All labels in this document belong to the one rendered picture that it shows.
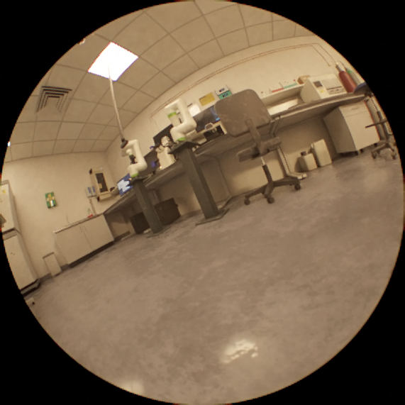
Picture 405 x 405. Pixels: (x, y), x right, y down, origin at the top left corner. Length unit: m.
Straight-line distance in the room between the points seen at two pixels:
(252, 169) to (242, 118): 1.29
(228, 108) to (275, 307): 1.25
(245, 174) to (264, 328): 2.22
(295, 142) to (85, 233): 4.08
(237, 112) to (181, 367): 1.38
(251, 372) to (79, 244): 3.05
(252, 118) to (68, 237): 3.25
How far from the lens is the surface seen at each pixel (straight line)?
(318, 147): 2.19
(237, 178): 2.38
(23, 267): 3.00
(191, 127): 1.52
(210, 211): 1.41
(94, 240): 3.21
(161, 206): 2.44
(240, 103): 1.28
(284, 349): 0.32
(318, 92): 2.23
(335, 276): 0.41
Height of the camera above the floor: 0.30
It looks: 5 degrees down
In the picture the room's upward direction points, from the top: 23 degrees counter-clockwise
